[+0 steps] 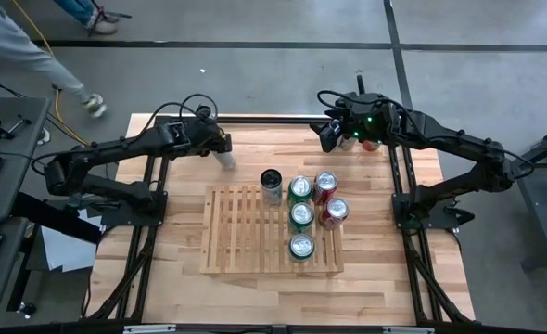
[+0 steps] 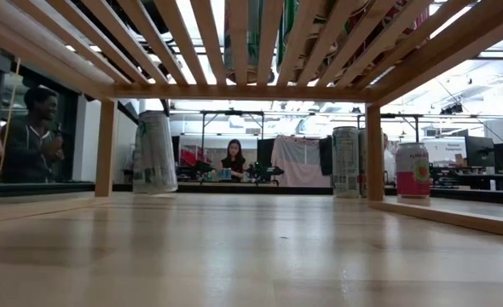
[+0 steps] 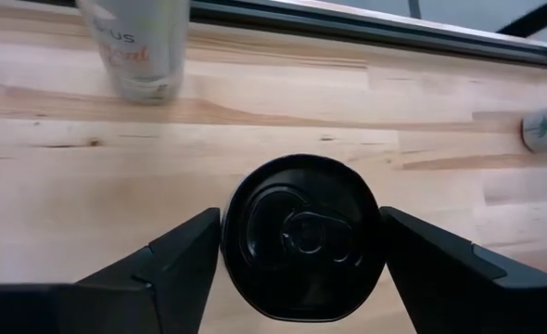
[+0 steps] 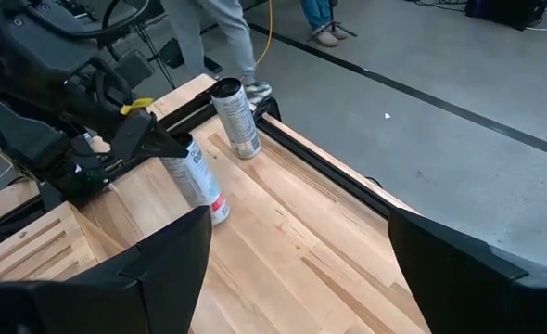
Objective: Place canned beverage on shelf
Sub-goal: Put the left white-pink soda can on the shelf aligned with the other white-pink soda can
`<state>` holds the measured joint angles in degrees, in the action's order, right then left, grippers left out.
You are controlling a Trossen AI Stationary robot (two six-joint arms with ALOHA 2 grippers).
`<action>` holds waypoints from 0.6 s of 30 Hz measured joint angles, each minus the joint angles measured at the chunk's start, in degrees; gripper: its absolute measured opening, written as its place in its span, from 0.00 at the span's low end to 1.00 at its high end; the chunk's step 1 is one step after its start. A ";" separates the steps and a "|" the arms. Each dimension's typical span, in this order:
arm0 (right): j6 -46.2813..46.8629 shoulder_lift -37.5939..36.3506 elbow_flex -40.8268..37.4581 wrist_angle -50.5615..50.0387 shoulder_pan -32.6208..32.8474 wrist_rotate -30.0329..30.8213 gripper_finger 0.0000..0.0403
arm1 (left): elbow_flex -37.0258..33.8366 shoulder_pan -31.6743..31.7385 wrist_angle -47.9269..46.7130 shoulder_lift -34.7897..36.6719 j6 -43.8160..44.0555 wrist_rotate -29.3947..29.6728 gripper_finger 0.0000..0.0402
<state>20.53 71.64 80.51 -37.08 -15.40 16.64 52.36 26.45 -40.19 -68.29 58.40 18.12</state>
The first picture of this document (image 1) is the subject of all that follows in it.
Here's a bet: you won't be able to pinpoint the black aluminium table frame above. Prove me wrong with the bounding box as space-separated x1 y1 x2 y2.
83 113 477 326

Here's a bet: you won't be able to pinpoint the thin black floor cable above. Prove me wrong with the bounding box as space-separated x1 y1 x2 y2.
0 71 89 149

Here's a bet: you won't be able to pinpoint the yellow power cable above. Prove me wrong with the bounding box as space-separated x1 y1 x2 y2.
11 0 90 146

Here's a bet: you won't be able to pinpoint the silver metal bracket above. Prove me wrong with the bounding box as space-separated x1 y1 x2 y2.
122 324 178 334
382 326 437 334

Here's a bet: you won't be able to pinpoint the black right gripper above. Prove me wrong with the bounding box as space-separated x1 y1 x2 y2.
319 90 394 154

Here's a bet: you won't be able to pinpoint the white paper sheets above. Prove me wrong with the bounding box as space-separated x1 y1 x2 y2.
40 207 104 274

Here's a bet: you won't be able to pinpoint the dark metal side table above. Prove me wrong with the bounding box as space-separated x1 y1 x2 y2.
486 119 547 271

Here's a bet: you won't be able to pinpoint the black diagonal bar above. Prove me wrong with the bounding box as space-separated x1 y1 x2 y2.
9 190 104 246

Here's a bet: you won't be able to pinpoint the grey side desk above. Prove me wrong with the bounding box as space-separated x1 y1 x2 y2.
0 96 52 329

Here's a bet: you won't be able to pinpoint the black tripod stand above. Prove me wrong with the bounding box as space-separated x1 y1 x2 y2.
87 4 134 30

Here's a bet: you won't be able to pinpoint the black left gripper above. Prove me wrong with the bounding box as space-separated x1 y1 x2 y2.
185 117 235 157

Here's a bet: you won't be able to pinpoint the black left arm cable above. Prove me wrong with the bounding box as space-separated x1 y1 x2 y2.
136 92 220 140

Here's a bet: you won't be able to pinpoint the green Sprite can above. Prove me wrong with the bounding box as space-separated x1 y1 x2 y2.
286 174 314 208
287 232 316 264
287 201 316 235

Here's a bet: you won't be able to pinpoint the red soda can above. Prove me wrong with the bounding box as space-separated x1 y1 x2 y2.
312 170 339 206
318 197 350 232

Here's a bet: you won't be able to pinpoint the wooden slatted shelf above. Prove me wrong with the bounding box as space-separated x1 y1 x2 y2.
199 183 346 275

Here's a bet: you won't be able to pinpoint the black desk leg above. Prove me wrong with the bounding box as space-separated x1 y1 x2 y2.
5 238 38 313

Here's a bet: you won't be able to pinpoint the black caster wheel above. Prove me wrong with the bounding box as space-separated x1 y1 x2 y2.
16 300 38 320

